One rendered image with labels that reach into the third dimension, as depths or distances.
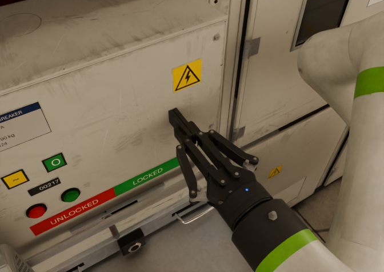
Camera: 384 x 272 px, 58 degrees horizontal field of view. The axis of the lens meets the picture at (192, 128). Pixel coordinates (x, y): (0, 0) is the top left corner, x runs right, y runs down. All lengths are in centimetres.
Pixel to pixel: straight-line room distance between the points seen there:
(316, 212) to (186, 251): 122
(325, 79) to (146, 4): 38
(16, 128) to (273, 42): 60
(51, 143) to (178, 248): 47
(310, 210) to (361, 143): 145
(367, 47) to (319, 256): 36
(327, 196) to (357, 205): 152
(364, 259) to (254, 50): 50
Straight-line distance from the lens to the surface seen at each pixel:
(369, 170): 58
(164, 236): 92
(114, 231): 74
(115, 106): 55
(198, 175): 75
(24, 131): 53
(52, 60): 51
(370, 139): 59
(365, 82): 62
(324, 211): 204
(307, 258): 45
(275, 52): 90
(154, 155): 68
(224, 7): 75
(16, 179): 60
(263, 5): 79
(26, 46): 56
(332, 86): 76
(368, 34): 67
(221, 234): 92
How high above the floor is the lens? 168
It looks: 48 degrees down
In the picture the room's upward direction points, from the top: straight up
